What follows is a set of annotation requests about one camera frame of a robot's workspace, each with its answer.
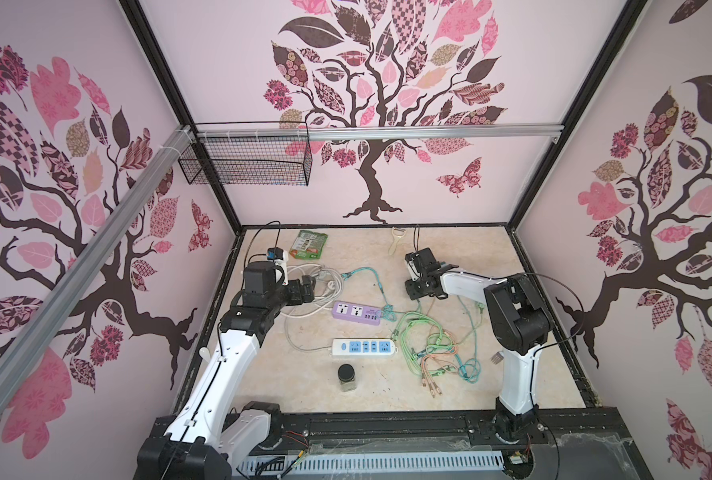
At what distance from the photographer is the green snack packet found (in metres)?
1.13

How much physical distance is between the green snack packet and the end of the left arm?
396 millimetres

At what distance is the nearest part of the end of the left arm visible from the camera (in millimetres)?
698
